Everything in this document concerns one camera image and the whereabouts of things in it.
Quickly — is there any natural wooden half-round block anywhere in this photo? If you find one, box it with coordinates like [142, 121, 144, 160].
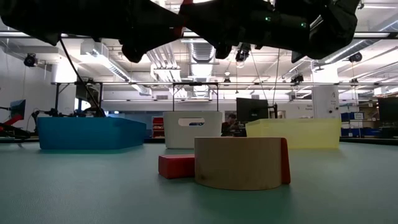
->
[194, 136, 284, 192]

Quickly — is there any red rectangular block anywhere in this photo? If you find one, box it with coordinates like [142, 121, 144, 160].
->
[157, 154, 196, 180]

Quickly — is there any dark computer monitor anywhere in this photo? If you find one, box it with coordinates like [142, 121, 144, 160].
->
[377, 96, 398, 124]
[236, 97, 269, 123]

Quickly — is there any dark hanging monitor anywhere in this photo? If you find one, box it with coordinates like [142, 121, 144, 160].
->
[75, 81, 102, 102]

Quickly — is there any person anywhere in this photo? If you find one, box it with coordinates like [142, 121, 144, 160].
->
[81, 105, 108, 118]
[221, 113, 247, 138]

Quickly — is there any red storage shelf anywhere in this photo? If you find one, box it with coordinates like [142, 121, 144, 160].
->
[152, 116, 165, 138]

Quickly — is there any white pillar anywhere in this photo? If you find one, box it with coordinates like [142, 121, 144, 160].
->
[312, 84, 340, 119]

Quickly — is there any yellow plastic bin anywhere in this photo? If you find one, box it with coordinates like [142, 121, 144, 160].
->
[244, 118, 342, 149]

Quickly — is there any blue plastic bin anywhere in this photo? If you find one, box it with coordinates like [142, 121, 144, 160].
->
[36, 116, 147, 151]

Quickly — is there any red arch block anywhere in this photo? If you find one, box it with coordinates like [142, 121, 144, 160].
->
[280, 138, 292, 185]

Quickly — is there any blue storage bin rack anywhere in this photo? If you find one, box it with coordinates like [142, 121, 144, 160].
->
[340, 111, 381, 138]

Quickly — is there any blue-screen monitor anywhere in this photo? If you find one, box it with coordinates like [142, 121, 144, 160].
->
[9, 99, 27, 121]

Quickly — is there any thin hanging cable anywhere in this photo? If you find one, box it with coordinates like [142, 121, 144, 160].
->
[272, 48, 280, 105]
[250, 52, 269, 101]

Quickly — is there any silver round air duct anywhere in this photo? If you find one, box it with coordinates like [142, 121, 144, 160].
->
[186, 39, 218, 100]

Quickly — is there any long black workstation frame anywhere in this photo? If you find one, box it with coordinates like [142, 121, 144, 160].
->
[51, 81, 398, 116]

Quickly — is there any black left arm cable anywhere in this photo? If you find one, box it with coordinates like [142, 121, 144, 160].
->
[58, 37, 106, 118]

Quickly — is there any white plastic bin with handle slot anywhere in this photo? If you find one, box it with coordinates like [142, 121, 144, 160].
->
[162, 111, 223, 149]

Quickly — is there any black table edge rail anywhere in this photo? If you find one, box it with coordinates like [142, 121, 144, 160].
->
[0, 136, 398, 146]

